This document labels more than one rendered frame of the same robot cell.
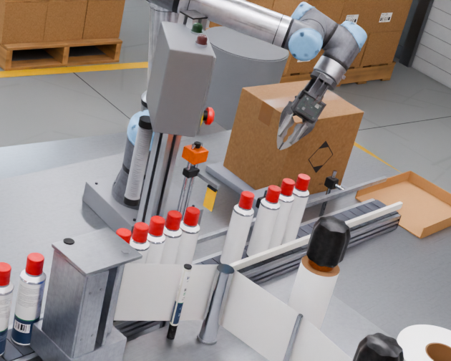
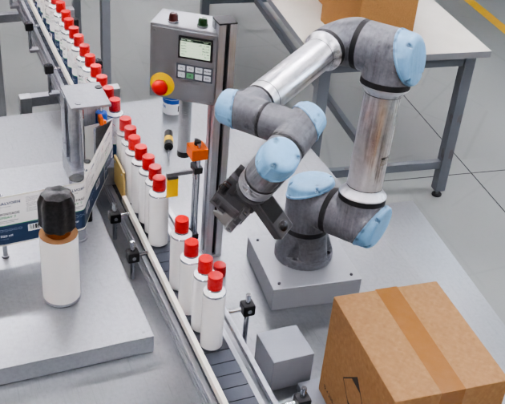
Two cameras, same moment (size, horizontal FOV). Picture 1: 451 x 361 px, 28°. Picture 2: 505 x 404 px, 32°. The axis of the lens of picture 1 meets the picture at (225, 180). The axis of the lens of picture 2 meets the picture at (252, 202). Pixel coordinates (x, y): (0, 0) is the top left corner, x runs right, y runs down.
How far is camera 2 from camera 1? 3.19 m
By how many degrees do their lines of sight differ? 94
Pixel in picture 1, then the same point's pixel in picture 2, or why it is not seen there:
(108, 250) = (82, 98)
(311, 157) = (345, 381)
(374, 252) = not seen: outside the picture
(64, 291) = not seen: hidden behind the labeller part
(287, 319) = (13, 205)
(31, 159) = (404, 230)
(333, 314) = (74, 332)
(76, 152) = (429, 263)
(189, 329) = (94, 232)
